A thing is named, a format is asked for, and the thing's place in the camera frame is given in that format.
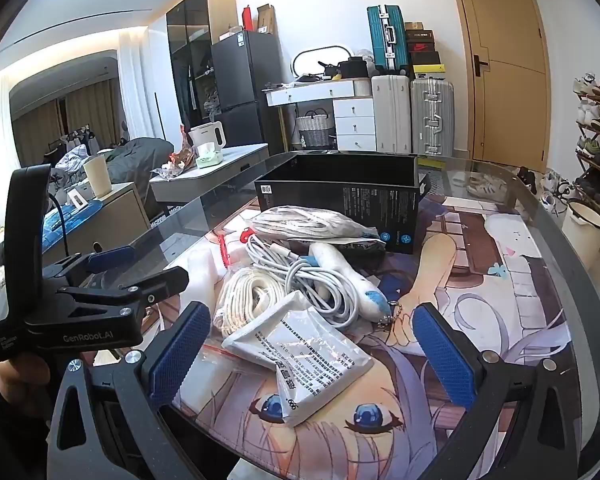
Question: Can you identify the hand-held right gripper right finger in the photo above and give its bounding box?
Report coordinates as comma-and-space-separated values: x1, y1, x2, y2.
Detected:
375, 302, 581, 480

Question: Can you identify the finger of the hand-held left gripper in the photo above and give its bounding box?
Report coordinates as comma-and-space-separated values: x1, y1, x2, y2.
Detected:
42, 247, 135, 291
55, 266, 190, 318

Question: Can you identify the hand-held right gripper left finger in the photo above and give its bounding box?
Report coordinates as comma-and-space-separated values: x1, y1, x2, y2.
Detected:
47, 301, 241, 480

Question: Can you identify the bagged white rope coil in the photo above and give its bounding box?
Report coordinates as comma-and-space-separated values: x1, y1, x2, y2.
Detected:
212, 266, 293, 343

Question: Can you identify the white printed packet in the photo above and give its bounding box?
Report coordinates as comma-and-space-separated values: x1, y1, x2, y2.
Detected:
221, 291, 376, 428

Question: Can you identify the white charging cable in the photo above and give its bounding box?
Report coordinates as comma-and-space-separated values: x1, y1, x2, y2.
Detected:
245, 235, 361, 331

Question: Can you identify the white and blue handheld device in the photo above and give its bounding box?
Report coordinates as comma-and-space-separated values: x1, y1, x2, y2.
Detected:
307, 242, 406, 331

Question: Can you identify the black cardboard box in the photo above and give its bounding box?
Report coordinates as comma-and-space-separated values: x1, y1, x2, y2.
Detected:
254, 154, 421, 256

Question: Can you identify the person's left forearm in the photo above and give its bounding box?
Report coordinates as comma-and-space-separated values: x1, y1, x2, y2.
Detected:
0, 345, 61, 480

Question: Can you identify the person's left hand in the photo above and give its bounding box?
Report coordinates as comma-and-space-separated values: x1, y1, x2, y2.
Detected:
0, 352, 88, 418

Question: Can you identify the blue patterned bag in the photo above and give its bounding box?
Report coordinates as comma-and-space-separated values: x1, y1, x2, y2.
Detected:
42, 199, 106, 226

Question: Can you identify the red plastic clip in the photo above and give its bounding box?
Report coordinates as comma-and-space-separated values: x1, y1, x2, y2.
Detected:
219, 227, 253, 268

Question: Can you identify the cream cup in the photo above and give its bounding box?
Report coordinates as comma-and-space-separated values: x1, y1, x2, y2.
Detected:
82, 155, 113, 198

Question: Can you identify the pile of dark clothes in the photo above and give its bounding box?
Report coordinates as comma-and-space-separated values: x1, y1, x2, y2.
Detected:
105, 137, 176, 196

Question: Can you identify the printed cartoon desk mat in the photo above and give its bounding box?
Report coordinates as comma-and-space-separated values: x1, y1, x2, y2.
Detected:
87, 165, 581, 480

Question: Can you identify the red snack bag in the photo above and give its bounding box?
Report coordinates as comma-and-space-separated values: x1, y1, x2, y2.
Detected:
169, 125, 197, 171

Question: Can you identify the green tissue box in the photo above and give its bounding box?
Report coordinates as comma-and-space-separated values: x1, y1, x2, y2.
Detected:
195, 144, 222, 168

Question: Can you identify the grey side table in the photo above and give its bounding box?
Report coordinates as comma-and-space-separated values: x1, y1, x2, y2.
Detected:
149, 142, 271, 211

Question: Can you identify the beige curtain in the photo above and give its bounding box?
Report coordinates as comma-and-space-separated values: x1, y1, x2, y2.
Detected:
12, 77, 121, 161

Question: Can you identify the white electric kettle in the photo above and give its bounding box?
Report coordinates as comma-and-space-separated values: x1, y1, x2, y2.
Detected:
187, 120, 225, 150

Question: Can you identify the white sheer curtain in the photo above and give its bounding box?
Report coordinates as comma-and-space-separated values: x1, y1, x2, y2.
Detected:
117, 27, 171, 141

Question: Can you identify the white sneaker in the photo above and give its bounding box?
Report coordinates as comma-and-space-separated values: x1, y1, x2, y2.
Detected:
465, 172, 506, 198

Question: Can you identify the white bucket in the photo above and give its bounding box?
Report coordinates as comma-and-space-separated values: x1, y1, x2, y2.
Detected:
561, 199, 600, 271

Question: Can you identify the woven basket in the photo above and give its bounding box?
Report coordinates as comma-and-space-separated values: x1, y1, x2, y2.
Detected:
296, 108, 335, 148

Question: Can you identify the black refrigerator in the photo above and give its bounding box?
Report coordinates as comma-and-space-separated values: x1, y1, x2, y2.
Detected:
210, 30, 283, 151

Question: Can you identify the glass display cabinet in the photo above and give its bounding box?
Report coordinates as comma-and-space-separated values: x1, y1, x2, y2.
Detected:
166, 0, 238, 131

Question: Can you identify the white suitcase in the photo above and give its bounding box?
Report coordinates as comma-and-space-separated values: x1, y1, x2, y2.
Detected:
371, 75, 412, 153

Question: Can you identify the silver suitcase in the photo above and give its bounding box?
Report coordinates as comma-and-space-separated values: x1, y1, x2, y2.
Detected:
410, 78, 456, 157

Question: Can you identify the white dresser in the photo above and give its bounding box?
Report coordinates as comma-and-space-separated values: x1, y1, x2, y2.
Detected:
264, 79, 376, 152

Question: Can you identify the oval mirror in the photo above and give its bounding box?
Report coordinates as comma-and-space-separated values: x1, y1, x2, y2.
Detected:
291, 44, 352, 81

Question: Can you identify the wooden door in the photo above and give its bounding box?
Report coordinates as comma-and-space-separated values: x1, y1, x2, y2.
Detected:
450, 0, 551, 171

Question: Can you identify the brown cardboard box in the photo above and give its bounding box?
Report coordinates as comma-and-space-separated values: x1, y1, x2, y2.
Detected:
256, 4, 277, 35

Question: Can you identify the black bag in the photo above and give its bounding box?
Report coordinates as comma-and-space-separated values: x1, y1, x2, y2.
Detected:
339, 57, 370, 79

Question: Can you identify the stack of shoe boxes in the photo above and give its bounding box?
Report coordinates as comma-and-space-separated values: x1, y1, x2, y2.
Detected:
404, 21, 446, 81

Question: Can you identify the teal suitcase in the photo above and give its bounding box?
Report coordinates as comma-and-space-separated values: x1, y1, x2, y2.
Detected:
366, 4, 410, 78

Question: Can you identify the black cable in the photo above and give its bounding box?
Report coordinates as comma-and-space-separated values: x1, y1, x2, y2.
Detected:
45, 192, 73, 261

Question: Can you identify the bagged white cord bundle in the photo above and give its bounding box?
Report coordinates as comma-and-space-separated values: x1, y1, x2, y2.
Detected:
245, 205, 388, 253

